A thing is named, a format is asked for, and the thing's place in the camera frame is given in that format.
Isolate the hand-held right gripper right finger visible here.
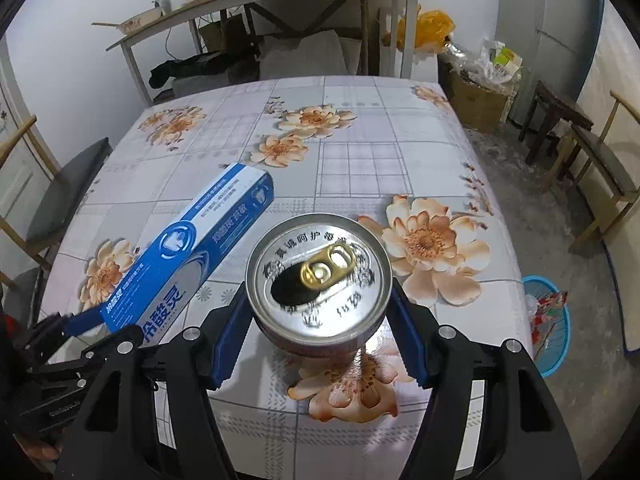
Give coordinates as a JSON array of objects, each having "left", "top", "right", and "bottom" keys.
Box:
[{"left": 390, "top": 277, "right": 583, "bottom": 480}]

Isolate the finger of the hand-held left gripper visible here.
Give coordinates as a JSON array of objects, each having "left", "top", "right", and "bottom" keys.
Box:
[
  {"left": 12, "top": 311, "right": 76, "bottom": 361},
  {"left": 75, "top": 325, "right": 143, "bottom": 363}
]

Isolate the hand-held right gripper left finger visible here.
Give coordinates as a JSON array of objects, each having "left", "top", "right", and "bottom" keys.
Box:
[{"left": 52, "top": 282, "right": 253, "bottom": 480}]

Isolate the drink can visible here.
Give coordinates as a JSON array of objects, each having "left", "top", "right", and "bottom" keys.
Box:
[{"left": 245, "top": 212, "right": 393, "bottom": 360}]

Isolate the blue toothpaste box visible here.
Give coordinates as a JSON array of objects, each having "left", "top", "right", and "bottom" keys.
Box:
[{"left": 65, "top": 162, "right": 276, "bottom": 346}]

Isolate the blue plastic wastebasket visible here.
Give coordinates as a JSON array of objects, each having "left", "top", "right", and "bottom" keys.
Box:
[{"left": 520, "top": 275, "right": 572, "bottom": 380}]

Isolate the chair with black seat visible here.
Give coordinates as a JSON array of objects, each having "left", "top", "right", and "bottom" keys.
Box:
[{"left": 0, "top": 115, "right": 113, "bottom": 286}]

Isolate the table with floral tablecloth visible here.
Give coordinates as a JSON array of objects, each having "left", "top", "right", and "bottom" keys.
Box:
[{"left": 40, "top": 76, "right": 536, "bottom": 480}]

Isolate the wooden chair with dark seat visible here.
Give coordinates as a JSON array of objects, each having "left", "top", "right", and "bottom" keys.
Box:
[{"left": 542, "top": 91, "right": 640, "bottom": 253}]

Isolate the white board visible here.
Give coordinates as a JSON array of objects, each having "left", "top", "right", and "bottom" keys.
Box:
[{"left": 410, "top": 52, "right": 441, "bottom": 83}]

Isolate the dark wooden stool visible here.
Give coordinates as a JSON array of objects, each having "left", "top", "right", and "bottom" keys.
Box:
[{"left": 517, "top": 80, "right": 595, "bottom": 166}]

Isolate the black cloth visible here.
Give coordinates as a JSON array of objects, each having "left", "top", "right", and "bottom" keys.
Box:
[{"left": 149, "top": 52, "right": 251, "bottom": 90}]

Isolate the pile of clear plastic bags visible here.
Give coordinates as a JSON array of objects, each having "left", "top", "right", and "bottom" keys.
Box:
[{"left": 440, "top": 37, "right": 501, "bottom": 96}]

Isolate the green and white rice bag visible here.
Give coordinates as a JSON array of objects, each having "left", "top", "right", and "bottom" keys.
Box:
[{"left": 492, "top": 45, "right": 523, "bottom": 81}]

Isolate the small brown cardboard box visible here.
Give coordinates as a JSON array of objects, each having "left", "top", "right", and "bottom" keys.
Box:
[{"left": 200, "top": 15, "right": 246, "bottom": 53}]

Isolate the orange plastic bag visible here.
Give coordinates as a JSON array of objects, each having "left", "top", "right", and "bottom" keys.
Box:
[{"left": 397, "top": 9, "right": 456, "bottom": 56}]

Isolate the takeaway tray with chopsticks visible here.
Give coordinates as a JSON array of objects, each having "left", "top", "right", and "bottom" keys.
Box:
[{"left": 91, "top": 7, "right": 163, "bottom": 36}]

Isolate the white mattress with blue edge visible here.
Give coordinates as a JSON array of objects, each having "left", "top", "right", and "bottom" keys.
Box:
[{"left": 575, "top": 0, "right": 640, "bottom": 351}]

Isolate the grey refrigerator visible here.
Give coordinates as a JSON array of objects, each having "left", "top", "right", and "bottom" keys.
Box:
[{"left": 500, "top": 0, "right": 606, "bottom": 126}]

